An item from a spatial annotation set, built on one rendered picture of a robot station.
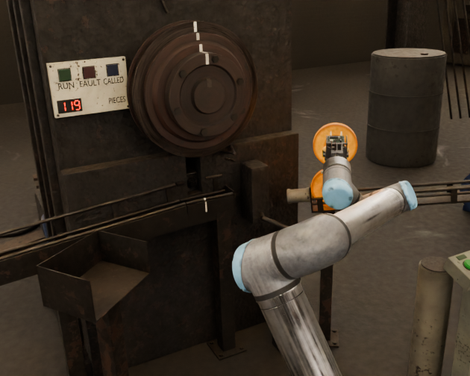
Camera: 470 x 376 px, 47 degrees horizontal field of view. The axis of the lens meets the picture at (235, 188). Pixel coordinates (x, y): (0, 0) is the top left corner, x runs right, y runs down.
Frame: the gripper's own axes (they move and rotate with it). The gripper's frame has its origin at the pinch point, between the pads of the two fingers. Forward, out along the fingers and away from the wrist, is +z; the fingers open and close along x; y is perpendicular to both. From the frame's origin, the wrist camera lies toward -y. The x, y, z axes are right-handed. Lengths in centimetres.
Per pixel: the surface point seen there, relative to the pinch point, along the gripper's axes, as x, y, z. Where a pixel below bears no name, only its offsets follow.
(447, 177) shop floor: -95, -149, 185
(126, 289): 63, -17, -61
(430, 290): -34, -41, -33
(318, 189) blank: 5.5, -23.5, 1.2
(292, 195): 15.5, -25.7, -0.6
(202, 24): 45, 41, 6
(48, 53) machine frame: 94, 39, -11
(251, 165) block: 31.1, -14.0, 2.3
